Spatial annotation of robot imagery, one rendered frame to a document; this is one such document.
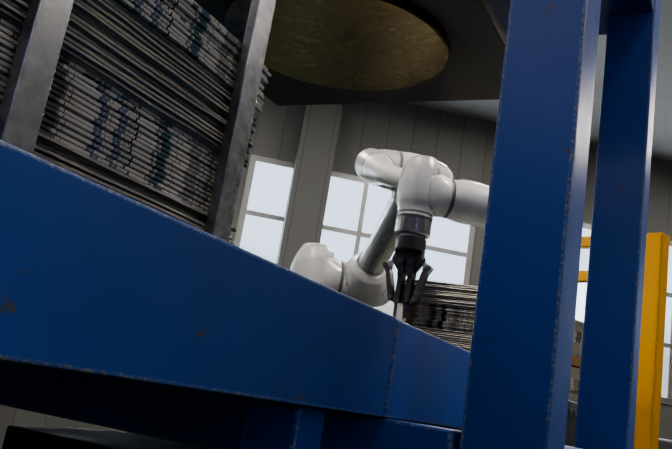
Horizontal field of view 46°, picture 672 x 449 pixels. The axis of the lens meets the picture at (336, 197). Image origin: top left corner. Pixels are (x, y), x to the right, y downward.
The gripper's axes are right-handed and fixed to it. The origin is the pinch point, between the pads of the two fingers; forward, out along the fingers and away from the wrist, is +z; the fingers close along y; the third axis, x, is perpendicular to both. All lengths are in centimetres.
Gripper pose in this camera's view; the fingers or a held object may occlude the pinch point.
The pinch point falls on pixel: (400, 318)
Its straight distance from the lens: 196.1
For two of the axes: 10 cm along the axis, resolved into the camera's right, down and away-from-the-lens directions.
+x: -4.3, -2.9, -8.6
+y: -8.9, -0.3, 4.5
